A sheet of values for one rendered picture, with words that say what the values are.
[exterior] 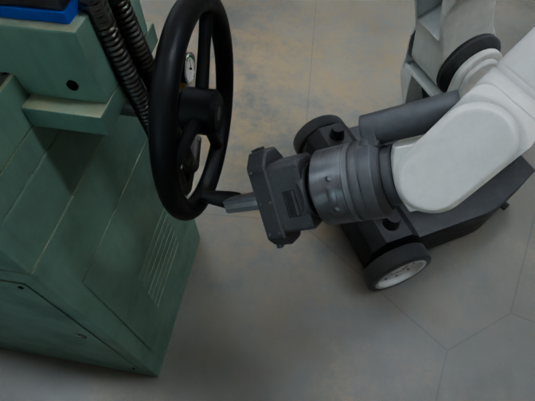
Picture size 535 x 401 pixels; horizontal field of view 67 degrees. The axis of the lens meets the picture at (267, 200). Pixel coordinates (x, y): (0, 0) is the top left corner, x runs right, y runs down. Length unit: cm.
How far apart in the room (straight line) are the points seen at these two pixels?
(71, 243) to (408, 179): 48
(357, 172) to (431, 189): 7
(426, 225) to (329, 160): 85
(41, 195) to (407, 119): 44
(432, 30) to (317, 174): 58
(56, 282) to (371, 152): 46
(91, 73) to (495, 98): 38
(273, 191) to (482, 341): 101
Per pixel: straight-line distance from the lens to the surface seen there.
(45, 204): 59
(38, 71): 50
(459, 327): 135
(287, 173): 45
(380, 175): 41
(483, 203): 137
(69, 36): 45
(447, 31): 91
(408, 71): 110
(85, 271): 71
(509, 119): 38
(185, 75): 83
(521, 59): 40
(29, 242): 57
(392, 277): 129
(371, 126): 42
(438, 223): 128
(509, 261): 152
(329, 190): 42
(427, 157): 38
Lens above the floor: 118
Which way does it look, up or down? 57 degrees down
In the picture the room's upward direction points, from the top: straight up
